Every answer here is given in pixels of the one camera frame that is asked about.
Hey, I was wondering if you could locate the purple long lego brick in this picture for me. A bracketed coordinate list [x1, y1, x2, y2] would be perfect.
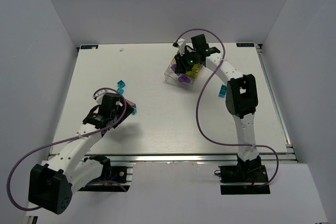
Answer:
[178, 74, 191, 83]

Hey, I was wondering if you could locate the green long lego brick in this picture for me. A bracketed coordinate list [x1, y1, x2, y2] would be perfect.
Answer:
[185, 64, 202, 79]

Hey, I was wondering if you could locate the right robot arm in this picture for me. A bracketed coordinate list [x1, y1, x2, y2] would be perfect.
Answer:
[173, 34, 259, 162]

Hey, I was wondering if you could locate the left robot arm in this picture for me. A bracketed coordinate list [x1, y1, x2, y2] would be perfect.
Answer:
[28, 93, 134, 215]

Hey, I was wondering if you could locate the clear plastic bin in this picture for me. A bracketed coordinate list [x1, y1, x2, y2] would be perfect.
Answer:
[164, 63, 195, 89]

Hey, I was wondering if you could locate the teal lego brick lower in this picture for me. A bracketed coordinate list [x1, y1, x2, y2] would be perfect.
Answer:
[117, 88, 124, 94]

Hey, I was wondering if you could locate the teal lego brick top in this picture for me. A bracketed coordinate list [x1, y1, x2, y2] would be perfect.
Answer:
[117, 80, 125, 89]

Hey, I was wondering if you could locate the teal lego brick right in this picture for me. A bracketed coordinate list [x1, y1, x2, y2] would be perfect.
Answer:
[218, 84, 227, 98]

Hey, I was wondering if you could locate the blue label right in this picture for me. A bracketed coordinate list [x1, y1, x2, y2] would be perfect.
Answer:
[236, 42, 255, 48]

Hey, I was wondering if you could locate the blue label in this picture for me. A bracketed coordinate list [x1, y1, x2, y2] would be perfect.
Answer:
[236, 42, 255, 48]
[80, 45, 98, 50]

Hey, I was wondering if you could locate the blue label left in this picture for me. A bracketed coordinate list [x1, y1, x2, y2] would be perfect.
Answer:
[80, 45, 98, 50]

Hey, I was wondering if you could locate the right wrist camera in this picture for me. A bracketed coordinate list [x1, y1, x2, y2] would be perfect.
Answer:
[173, 38, 186, 55]

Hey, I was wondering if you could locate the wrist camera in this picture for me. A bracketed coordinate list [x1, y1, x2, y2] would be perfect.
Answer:
[173, 38, 186, 55]
[93, 89, 111, 104]

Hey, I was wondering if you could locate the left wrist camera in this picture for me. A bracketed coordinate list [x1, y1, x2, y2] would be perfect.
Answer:
[93, 89, 111, 104]

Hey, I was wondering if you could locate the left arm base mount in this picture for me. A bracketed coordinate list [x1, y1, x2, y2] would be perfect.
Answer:
[79, 155, 132, 193]

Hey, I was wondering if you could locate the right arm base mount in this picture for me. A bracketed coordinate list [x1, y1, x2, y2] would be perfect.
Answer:
[214, 156, 270, 195]

